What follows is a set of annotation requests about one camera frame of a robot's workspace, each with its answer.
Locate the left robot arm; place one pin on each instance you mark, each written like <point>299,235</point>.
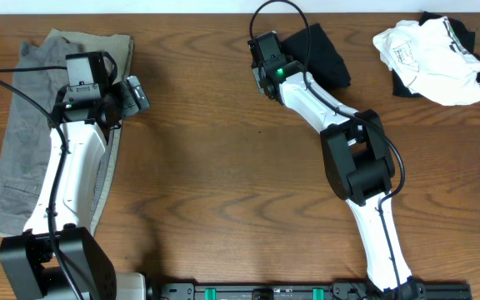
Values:
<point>56,256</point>

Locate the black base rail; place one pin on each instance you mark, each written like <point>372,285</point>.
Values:
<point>339,290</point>

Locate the white printed t-shirt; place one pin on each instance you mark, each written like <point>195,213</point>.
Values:
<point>431,62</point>

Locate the beige shorts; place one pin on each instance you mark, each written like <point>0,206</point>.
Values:
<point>115,46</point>

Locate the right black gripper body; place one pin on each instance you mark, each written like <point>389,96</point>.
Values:
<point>257,77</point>

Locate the black garment under white shirt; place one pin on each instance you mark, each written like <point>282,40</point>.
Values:
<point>467,39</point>

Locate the black leggings with red waistband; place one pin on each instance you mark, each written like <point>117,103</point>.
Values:
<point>325,63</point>

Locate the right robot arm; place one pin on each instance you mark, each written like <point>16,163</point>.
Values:
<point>359,160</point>

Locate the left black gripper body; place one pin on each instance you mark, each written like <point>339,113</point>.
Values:
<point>122,102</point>

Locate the grey cargo shorts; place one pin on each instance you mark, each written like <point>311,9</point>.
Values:
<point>27,137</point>

